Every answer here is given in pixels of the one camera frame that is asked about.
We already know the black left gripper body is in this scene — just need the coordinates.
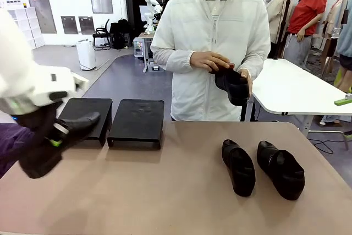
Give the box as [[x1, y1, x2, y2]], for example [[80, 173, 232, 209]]
[[15, 99, 60, 137]]

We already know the black plain loafer shoe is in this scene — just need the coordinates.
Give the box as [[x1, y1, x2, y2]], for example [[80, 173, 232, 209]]
[[214, 65, 254, 107], [19, 111, 102, 180]]

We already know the black buckle strap shoe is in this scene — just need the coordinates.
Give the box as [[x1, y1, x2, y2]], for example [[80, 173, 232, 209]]
[[221, 139, 256, 198], [256, 140, 306, 201]]

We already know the dark shoe brush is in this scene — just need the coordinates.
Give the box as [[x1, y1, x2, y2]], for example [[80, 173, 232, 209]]
[[208, 62, 236, 75]]

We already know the person's right forearm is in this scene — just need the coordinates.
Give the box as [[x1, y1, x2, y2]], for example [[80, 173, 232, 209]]
[[150, 45, 194, 74]]

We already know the person's left forearm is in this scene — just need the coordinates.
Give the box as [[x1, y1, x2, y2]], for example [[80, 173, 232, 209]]
[[238, 43, 272, 81]]

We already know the black metal shoe stand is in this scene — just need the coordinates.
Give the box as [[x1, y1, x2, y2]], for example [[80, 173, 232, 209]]
[[106, 99, 165, 151], [56, 97, 113, 147]]

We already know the person's left hand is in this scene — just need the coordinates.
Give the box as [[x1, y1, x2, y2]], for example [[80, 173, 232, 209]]
[[236, 68, 254, 99]]

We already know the person's right hand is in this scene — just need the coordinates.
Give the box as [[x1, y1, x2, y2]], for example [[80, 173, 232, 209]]
[[190, 51, 232, 73]]

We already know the purple cloth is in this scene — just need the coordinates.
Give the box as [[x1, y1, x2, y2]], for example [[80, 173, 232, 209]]
[[0, 122, 38, 178]]

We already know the white table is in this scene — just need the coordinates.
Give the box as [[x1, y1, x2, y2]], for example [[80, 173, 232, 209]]
[[249, 58, 352, 139]]

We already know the beige hanging garment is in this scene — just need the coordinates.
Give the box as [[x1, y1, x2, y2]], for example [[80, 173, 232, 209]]
[[322, 0, 343, 57]]

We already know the white air purifier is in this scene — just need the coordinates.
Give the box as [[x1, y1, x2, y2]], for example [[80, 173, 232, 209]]
[[76, 39, 97, 71]]

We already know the white drawer cabinet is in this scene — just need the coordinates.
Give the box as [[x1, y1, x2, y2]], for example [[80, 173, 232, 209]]
[[8, 7, 46, 50]]

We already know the metal clothes rack pole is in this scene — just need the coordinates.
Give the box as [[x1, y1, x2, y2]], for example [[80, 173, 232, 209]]
[[331, 0, 352, 39]]

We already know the person in red shirt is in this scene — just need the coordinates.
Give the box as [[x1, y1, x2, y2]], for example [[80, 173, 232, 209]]
[[283, 0, 328, 68]]

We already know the black tripod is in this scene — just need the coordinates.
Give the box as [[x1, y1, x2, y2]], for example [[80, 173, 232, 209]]
[[273, 0, 292, 60]]

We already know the black office chair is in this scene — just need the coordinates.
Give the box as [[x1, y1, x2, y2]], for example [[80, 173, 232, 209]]
[[92, 19, 111, 51]]

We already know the mannequin in beige coat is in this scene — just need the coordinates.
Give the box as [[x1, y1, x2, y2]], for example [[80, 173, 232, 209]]
[[265, 0, 294, 59]]

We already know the black backpack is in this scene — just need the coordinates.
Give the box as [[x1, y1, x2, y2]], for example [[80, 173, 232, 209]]
[[109, 18, 133, 50]]

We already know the computer tower with lights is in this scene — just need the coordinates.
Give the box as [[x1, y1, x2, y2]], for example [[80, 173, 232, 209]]
[[133, 37, 146, 59]]

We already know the small desk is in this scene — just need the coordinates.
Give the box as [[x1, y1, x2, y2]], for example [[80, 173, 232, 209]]
[[137, 32, 156, 73]]

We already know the person in white jacket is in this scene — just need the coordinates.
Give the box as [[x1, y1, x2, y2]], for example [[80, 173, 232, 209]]
[[150, 0, 272, 122]]

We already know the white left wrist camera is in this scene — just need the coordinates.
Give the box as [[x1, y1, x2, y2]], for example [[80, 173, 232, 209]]
[[71, 73, 90, 92]]

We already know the small grey wall panel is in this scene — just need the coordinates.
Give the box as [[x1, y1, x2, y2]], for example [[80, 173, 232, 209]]
[[60, 16, 79, 35], [78, 16, 96, 35]]

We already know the grey wall door panel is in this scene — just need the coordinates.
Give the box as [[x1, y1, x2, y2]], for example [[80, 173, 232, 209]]
[[26, 0, 58, 34]]

